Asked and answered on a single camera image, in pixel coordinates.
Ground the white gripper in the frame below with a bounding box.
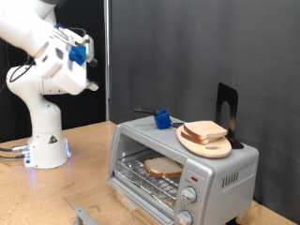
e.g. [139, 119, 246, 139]
[38, 41, 99, 96]

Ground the metal spatula with blue block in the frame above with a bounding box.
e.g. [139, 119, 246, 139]
[134, 107, 186, 130]

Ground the white bread slice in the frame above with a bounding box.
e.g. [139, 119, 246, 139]
[180, 130, 219, 145]
[143, 157, 184, 178]
[183, 120, 228, 141]

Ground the glass oven door with handle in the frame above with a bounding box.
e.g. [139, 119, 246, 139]
[64, 181, 172, 225]

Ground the silver oven knob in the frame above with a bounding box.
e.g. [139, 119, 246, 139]
[181, 187, 198, 204]
[176, 210, 193, 225]

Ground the silver toaster oven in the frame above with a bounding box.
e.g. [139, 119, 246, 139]
[107, 113, 261, 225]

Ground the silver metal pole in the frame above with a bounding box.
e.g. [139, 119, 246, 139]
[103, 0, 112, 122]

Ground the black backdrop curtain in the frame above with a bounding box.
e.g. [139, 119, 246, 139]
[0, 0, 107, 143]

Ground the dark grey backdrop curtain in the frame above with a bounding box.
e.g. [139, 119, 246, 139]
[110, 0, 300, 224]

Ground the black metal bookend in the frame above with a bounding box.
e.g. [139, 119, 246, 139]
[215, 82, 245, 150]

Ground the round wooden cutting board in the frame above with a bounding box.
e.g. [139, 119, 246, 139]
[176, 125, 233, 159]

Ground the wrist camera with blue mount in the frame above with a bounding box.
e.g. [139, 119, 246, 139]
[54, 23, 98, 68]

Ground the black camera cable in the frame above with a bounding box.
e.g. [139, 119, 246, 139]
[8, 27, 88, 84]

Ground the wire oven rack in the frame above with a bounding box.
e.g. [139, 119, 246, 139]
[115, 148, 185, 211]

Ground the black base cable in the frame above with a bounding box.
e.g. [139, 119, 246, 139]
[0, 153, 30, 159]
[0, 143, 31, 153]

